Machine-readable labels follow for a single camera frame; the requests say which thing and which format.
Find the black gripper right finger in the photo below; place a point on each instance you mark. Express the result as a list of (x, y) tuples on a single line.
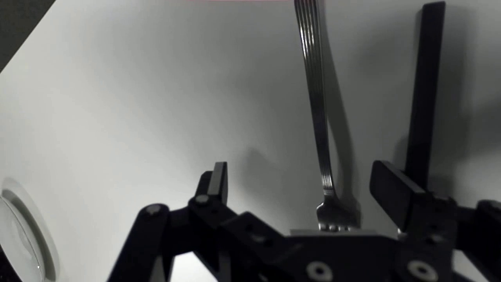
[(401, 197)]

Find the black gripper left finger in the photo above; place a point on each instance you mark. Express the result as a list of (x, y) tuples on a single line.
[(216, 183)]

